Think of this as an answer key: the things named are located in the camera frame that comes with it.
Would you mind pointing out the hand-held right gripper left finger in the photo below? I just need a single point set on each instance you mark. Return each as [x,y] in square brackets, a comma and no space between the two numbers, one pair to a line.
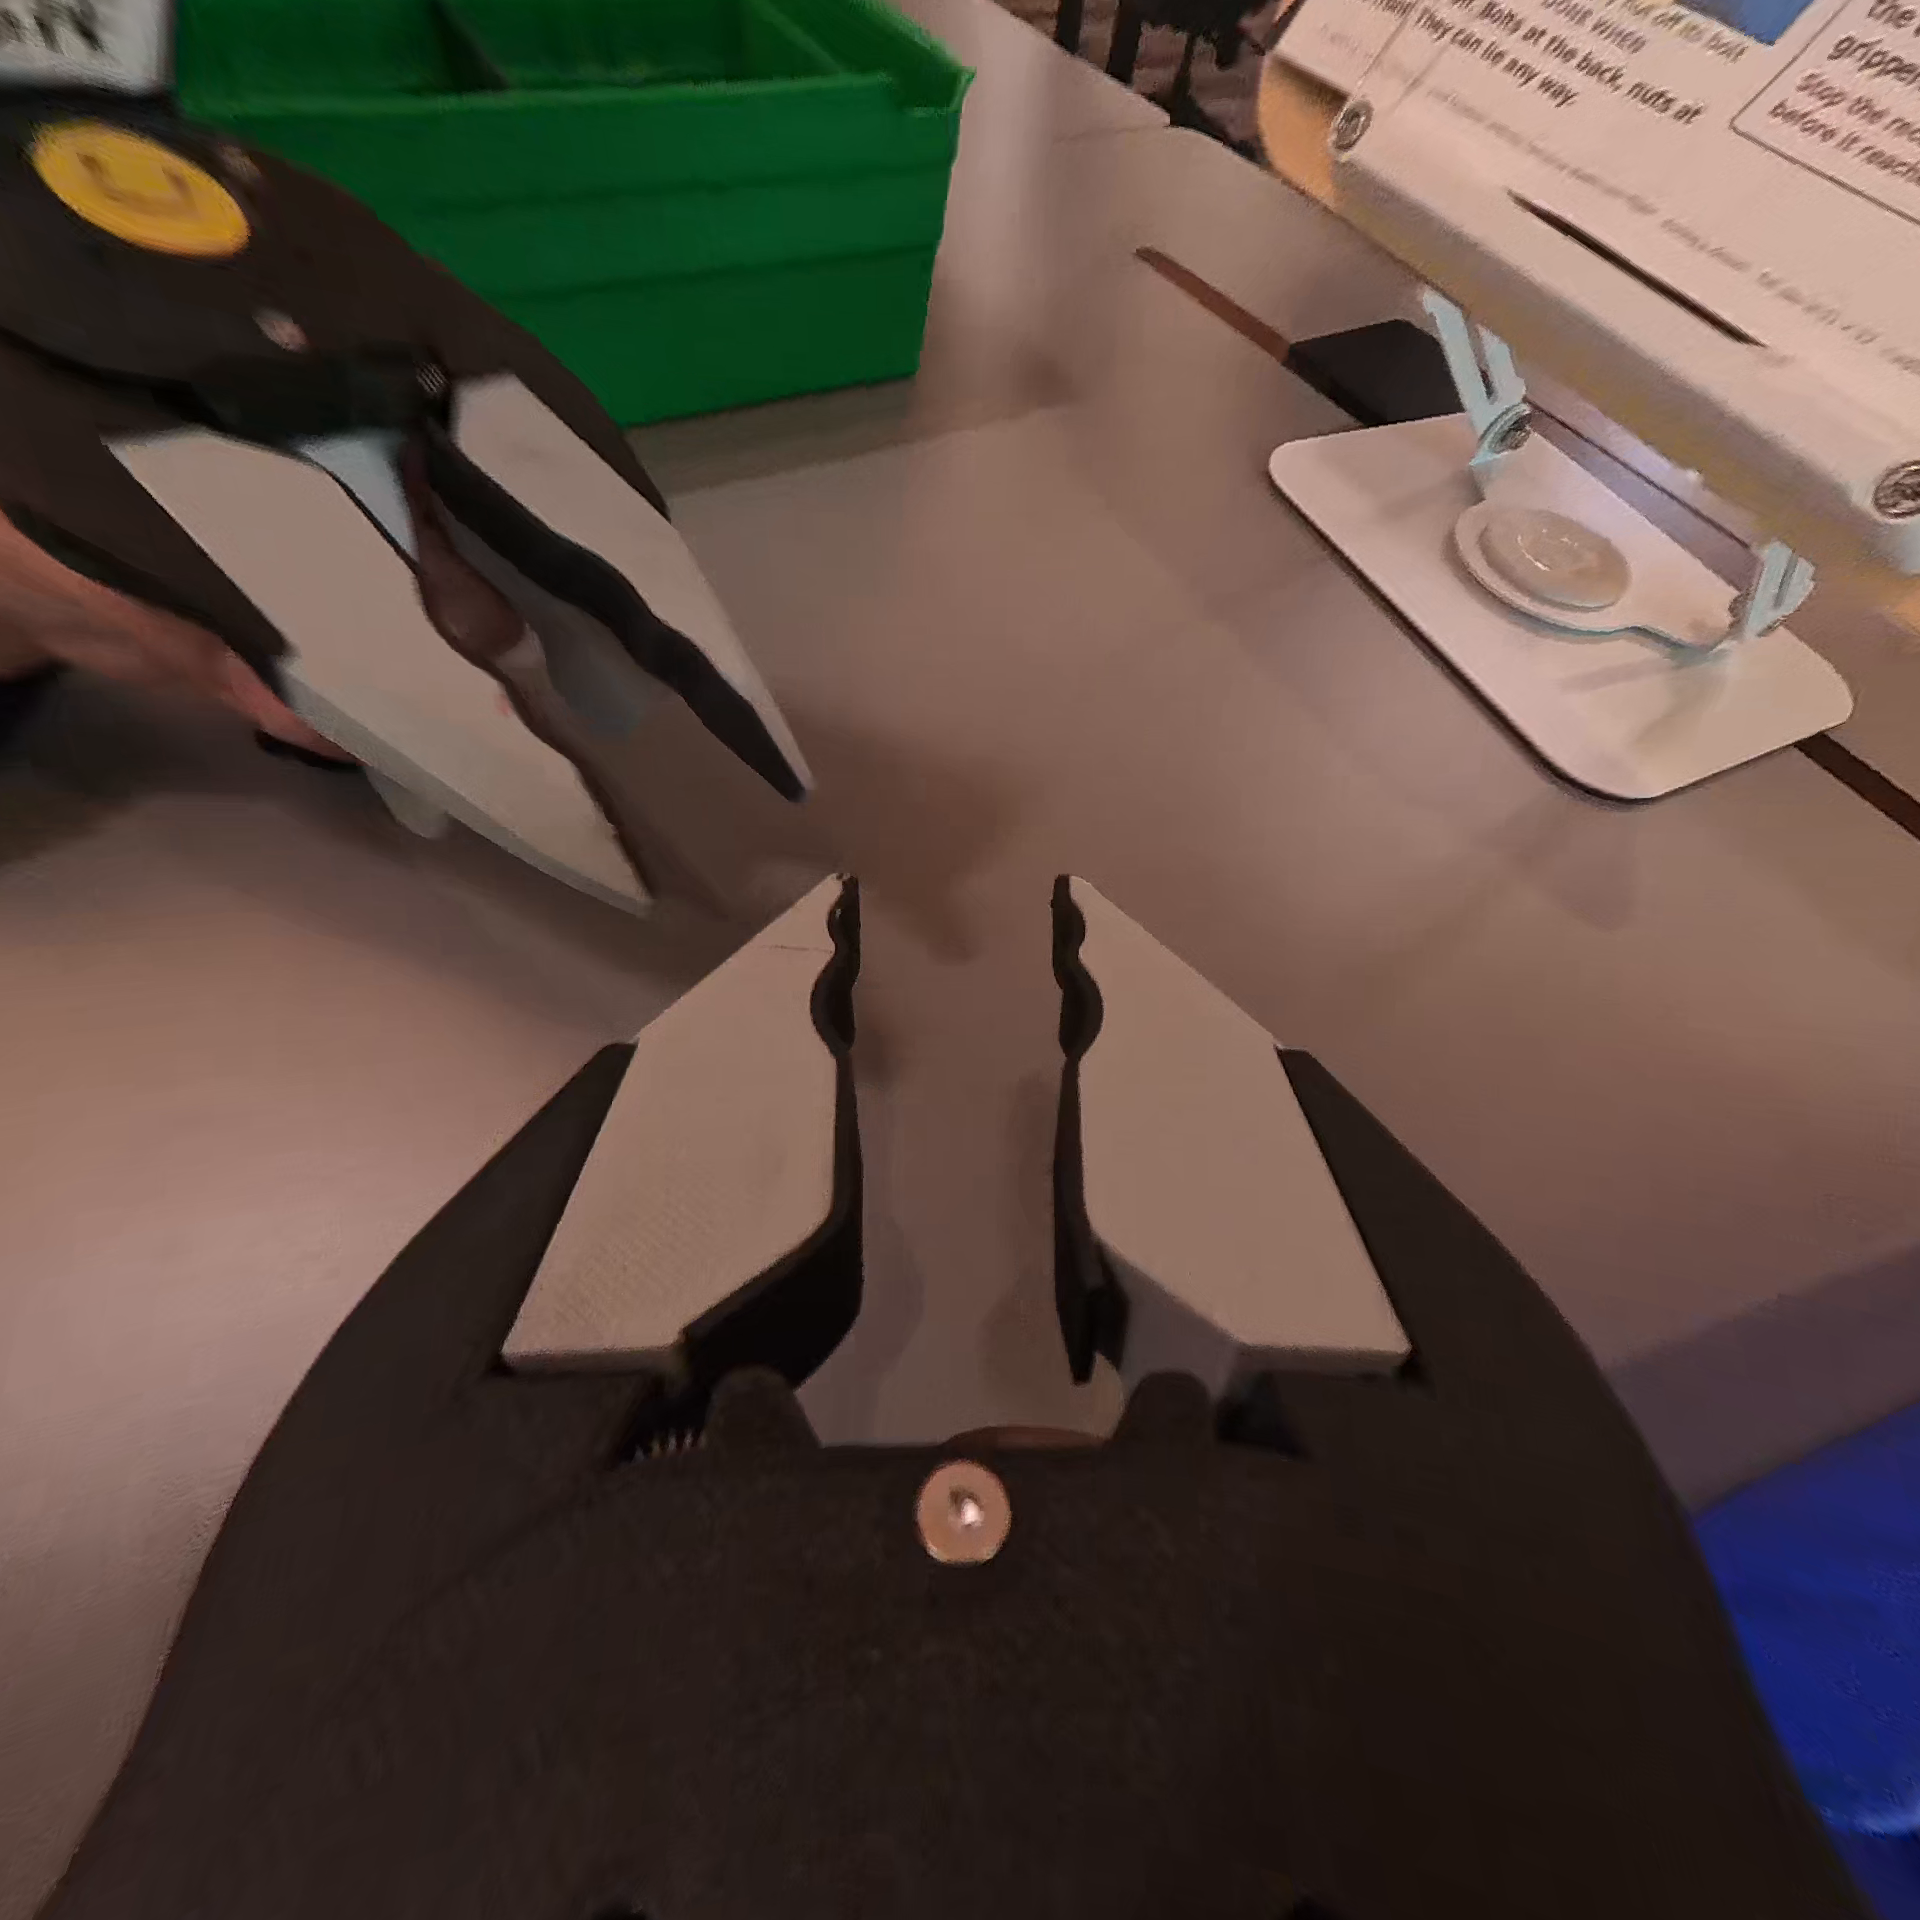
[691,1184]

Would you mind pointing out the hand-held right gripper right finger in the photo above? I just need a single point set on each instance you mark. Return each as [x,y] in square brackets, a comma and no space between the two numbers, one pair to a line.
[1230,1184]

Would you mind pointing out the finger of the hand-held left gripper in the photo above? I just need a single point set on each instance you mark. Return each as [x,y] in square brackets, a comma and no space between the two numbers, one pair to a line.
[345,628]
[600,509]

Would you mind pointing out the green plastic bin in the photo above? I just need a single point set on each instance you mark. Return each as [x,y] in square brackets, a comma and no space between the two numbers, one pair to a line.
[675,225]

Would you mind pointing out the person's left hand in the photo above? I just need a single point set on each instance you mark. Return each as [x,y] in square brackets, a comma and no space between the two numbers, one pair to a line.
[105,628]

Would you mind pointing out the black office chair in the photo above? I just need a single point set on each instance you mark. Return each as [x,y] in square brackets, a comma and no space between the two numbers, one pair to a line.
[1185,44]

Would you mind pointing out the blue plastic bin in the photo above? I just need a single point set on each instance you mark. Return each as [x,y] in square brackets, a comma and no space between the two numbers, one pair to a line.
[1829,1650]

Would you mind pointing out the black flat block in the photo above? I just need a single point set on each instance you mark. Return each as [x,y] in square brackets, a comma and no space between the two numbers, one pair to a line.
[1373,369]

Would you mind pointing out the white instruction sheet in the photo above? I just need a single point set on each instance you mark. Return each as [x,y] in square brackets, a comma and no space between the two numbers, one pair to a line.
[1575,75]

